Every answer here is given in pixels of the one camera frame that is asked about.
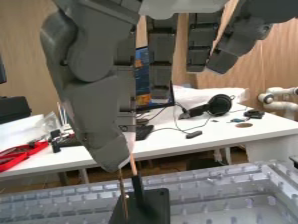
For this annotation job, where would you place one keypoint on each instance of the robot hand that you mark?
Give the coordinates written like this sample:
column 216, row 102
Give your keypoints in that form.
column 88, row 60

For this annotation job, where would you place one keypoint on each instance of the lit screen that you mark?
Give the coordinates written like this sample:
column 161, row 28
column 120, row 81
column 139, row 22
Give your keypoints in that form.
column 141, row 76

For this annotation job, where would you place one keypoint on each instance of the black keyboard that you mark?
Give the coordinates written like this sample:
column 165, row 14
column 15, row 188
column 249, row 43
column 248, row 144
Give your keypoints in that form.
column 144, row 131

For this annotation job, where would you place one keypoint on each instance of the red tray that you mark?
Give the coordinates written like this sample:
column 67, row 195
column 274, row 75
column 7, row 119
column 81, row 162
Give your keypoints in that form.
column 11, row 160
column 35, row 148

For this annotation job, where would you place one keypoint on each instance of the white desk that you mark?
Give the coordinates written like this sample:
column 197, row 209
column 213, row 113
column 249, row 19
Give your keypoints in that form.
column 221, row 133
column 53, row 160

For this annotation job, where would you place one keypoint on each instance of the black headphones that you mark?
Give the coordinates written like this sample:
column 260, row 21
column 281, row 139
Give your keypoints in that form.
column 220, row 105

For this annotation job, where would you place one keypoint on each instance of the small white jointed device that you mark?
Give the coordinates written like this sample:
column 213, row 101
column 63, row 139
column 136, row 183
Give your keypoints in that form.
column 277, row 100

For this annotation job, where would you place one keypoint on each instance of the black plate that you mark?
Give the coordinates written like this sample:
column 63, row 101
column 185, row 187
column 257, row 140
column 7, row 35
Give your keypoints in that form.
column 151, row 206

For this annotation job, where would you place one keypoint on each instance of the clear box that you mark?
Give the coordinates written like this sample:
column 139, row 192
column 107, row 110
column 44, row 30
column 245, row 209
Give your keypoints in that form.
column 221, row 190

